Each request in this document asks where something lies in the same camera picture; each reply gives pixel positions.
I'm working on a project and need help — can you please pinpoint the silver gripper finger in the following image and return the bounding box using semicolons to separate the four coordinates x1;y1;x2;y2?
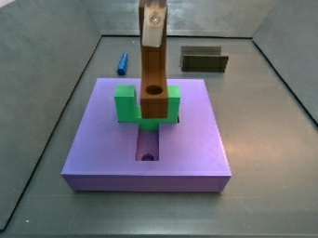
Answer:
142;0;169;47

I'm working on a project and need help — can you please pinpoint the brown T-shaped block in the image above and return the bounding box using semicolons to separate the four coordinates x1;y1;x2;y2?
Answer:
139;0;169;118

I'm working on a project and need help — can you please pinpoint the blue peg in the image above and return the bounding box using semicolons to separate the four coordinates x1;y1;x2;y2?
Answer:
117;52;129;75

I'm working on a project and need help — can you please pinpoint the green U-shaped block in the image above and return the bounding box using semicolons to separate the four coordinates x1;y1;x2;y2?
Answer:
115;85;182;131

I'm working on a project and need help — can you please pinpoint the purple base block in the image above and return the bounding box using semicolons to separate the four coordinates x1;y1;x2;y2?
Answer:
62;78;231;192

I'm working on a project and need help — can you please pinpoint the dark grey bracket fixture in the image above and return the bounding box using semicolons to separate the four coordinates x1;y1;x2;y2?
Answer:
181;46;229;73

